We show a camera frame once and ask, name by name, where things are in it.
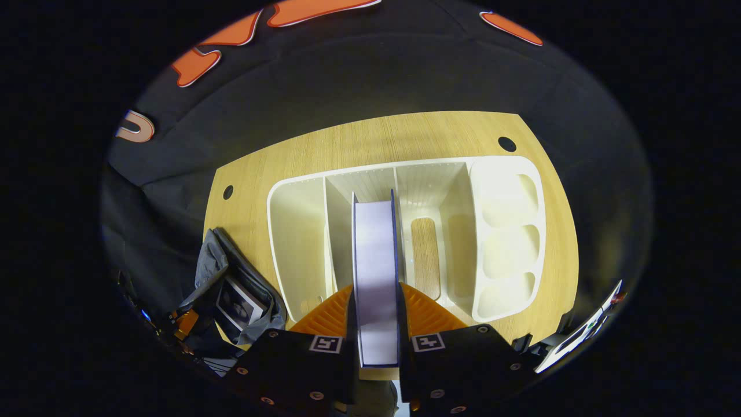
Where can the person's grey clothing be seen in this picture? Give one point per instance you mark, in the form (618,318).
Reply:
(375,398)

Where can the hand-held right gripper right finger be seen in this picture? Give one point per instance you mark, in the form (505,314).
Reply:
(405,359)

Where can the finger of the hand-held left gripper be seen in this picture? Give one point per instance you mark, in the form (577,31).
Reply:
(185,323)

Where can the grey schoolbag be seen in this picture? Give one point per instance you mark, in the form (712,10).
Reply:
(211,266)

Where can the white bookshelf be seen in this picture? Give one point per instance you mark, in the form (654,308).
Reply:
(503,243)

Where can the blue book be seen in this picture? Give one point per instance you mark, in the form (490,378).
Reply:
(376,272)

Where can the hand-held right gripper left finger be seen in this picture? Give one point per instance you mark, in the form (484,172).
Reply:
(351,359)

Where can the white-framed screen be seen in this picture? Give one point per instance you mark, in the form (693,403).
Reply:
(579,331)

